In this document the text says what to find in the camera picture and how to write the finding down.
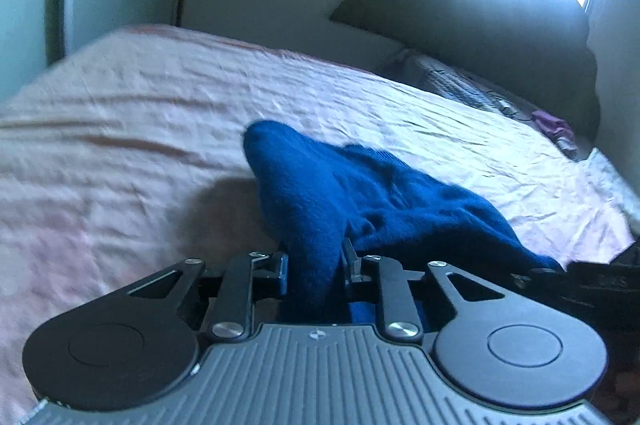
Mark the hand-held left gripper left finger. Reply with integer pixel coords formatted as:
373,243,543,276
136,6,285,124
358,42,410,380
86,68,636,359
127,250,291,347

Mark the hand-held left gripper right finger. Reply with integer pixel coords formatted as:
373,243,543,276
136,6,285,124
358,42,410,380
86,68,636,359
341,237,503,345

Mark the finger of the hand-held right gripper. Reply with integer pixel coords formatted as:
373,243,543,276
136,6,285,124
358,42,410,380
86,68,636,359
510,267,572,289

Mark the blue knit garment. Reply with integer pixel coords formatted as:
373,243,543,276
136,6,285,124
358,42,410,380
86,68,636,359
242,120,563,323

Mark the purple cloth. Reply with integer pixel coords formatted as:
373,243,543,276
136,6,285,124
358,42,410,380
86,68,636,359
530,109,577,147

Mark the patterned pillow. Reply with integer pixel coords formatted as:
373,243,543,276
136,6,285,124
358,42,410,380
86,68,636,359
384,49,532,122

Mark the pink bed sheet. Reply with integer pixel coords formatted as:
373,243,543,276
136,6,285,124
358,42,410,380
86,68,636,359
0,24,636,421

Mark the dark rounded headboard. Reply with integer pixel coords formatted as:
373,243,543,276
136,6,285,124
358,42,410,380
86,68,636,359
329,0,602,137

